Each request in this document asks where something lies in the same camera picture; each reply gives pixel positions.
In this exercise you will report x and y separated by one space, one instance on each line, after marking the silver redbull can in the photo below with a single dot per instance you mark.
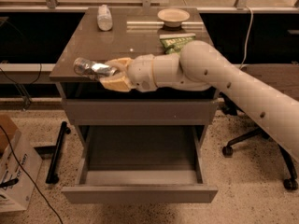
93 70

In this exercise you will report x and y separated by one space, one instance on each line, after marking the black metal bar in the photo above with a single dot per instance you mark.
52 177

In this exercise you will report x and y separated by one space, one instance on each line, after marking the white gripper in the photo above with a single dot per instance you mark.
140 72

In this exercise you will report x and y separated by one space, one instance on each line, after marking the clear plastic water bottle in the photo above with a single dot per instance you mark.
104 18

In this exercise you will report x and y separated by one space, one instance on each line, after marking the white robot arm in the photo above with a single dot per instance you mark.
199 66

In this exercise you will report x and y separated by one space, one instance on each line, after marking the white cardboard box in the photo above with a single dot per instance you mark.
16 195

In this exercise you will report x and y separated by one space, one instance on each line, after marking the grey office chair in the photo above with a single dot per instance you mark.
285 78

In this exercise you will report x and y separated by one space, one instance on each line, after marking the green chip bag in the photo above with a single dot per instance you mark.
175 42

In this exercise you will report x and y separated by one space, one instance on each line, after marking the white ceramic bowl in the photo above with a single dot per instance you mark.
173 17

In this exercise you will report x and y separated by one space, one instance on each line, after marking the brown cardboard box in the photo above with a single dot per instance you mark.
7 131

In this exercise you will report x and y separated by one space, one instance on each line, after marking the grey drawer cabinet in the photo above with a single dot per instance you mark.
135 32

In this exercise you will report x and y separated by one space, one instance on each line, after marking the closed grey top drawer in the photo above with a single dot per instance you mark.
139 112

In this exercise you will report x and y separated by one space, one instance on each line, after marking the open grey middle drawer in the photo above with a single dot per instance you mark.
141 164

